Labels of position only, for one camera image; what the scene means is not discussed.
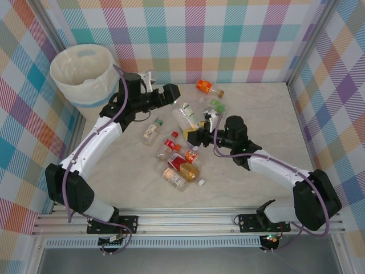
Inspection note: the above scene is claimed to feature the clear plastic bottle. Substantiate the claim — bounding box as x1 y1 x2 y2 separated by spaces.
172 108 197 135

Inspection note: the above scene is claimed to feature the red cap cola bottle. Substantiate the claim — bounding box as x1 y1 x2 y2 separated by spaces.
156 131 180 160

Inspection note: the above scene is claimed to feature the small orange cap bottle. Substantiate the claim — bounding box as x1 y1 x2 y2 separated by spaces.
174 144 199 166

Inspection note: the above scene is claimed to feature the white cap bottle green-orange label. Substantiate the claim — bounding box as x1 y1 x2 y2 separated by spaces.
143 115 167 147

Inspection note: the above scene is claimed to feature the red label bottle amber liquid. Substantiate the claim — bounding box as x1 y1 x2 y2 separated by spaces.
167 152 201 183

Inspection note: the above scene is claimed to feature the cream round bin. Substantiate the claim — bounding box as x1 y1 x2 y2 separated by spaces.
75 96 115 123

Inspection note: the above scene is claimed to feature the white plastic bin liner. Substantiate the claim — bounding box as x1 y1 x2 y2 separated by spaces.
50 44 119 108

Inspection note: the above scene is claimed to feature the crushed green label bottle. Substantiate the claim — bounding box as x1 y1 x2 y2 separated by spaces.
202 98 228 115

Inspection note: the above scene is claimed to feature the clear bottle orange white label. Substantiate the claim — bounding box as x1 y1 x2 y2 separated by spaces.
161 167 190 192

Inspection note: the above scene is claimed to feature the orange label bottle amber cap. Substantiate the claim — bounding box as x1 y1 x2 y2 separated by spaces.
196 79 225 99

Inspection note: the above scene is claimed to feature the small circuit board with LEDs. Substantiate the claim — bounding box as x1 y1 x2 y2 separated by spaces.
261 233 282 246

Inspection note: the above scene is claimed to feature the grey metal panel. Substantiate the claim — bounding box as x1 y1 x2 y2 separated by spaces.
36 247 343 274

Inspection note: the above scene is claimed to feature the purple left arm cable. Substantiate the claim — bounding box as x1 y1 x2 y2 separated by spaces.
62 64 133 256

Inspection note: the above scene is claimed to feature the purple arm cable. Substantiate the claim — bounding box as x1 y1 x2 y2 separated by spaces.
62 64 133 256
212 118 331 253

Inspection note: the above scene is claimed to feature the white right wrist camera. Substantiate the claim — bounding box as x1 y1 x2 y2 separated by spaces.
204 110 225 132

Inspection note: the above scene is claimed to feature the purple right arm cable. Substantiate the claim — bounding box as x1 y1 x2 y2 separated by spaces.
212 118 331 253

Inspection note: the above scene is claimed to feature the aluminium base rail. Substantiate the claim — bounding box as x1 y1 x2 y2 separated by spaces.
31 209 344 236

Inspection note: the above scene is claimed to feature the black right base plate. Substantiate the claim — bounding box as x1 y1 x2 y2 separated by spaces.
237 213 292 233

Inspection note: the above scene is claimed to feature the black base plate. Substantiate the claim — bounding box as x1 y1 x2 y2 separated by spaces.
237 213 292 233
86 215 140 235

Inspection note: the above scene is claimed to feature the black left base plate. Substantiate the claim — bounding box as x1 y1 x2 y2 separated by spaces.
86 215 140 235

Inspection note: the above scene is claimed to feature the white slotted cable duct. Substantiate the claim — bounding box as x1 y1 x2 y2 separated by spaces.
44 238 262 249

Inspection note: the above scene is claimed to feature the aluminium frame post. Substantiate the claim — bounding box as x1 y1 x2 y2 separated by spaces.
33 0 72 52

